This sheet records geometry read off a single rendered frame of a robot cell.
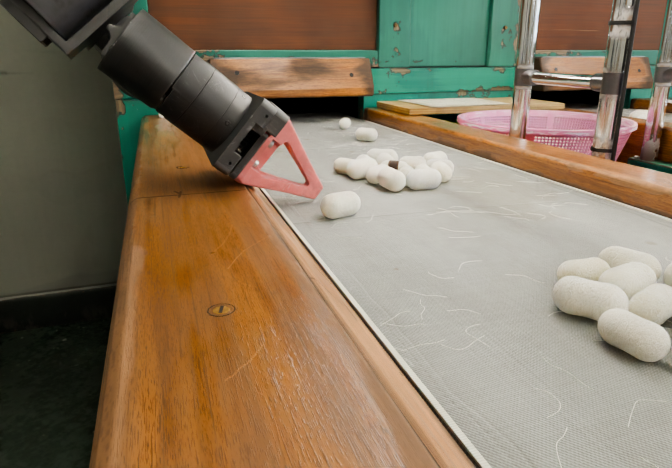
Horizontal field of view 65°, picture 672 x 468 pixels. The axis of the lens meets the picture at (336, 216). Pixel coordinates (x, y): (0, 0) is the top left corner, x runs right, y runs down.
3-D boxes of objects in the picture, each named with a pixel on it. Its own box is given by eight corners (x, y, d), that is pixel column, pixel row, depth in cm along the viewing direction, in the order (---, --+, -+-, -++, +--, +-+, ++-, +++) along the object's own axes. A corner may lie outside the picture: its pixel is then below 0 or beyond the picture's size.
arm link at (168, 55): (82, 55, 37) (132, -9, 38) (87, 63, 43) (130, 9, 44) (166, 118, 40) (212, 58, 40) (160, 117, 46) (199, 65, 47)
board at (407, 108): (409, 115, 93) (409, 108, 93) (376, 107, 106) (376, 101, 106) (564, 109, 103) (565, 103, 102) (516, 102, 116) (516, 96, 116)
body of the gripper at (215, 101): (261, 103, 50) (195, 49, 47) (284, 113, 41) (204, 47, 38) (218, 158, 50) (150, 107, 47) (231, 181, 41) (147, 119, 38)
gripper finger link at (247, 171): (326, 155, 53) (252, 93, 49) (350, 168, 46) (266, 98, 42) (284, 208, 53) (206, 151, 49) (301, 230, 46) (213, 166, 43)
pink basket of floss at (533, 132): (624, 207, 70) (636, 135, 67) (431, 184, 83) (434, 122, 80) (630, 170, 92) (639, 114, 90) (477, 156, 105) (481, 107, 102)
